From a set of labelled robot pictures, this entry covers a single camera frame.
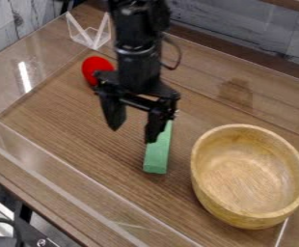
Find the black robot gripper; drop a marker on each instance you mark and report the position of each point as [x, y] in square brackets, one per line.
[134, 85]

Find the green rectangular block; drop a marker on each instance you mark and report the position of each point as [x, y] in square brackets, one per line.
[155, 163]

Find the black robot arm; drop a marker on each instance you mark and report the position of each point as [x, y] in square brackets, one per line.
[141, 22]

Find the light brown wooden bowl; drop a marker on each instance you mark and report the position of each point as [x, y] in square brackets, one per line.
[245, 174]

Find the red plush strawberry toy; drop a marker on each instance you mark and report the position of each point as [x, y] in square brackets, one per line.
[94, 64]

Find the clear acrylic corner bracket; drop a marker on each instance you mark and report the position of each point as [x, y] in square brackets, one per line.
[91, 37]

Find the black metal table frame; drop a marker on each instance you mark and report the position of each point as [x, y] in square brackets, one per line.
[38, 232]

